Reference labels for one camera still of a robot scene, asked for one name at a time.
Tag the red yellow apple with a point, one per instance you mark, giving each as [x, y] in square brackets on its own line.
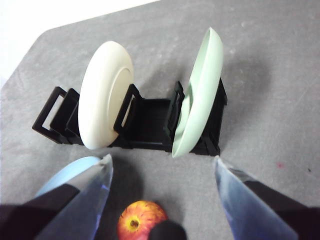
[140, 220]

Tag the black plate rack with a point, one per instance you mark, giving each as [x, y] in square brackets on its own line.
[150, 120]

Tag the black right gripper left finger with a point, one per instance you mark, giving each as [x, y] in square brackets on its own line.
[62, 212]

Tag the cream plate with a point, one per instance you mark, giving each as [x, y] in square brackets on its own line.
[100, 95]

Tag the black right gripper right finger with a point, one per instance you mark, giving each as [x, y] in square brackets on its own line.
[262, 212]

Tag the light blue plate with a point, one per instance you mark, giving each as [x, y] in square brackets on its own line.
[65, 175]

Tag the pale green plate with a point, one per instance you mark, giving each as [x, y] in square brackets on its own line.
[202, 100]

